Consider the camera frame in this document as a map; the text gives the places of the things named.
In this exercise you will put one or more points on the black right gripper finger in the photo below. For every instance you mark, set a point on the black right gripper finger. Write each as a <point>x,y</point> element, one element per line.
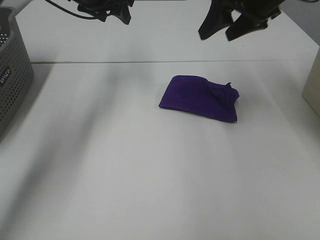
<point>219,17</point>
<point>246,23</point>

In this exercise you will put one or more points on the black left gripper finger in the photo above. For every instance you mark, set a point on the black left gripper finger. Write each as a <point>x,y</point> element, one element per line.
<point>96,15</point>
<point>122,13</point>

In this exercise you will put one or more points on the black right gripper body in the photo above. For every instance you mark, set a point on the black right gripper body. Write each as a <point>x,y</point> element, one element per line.
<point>256,8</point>

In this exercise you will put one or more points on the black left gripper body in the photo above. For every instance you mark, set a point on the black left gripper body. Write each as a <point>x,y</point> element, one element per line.
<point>104,5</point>

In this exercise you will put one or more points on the purple towel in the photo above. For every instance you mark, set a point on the purple towel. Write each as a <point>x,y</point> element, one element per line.
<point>197,95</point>

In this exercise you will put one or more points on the grey perforated plastic basket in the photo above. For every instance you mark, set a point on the grey perforated plastic basket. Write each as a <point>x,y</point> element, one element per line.
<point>16,72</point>

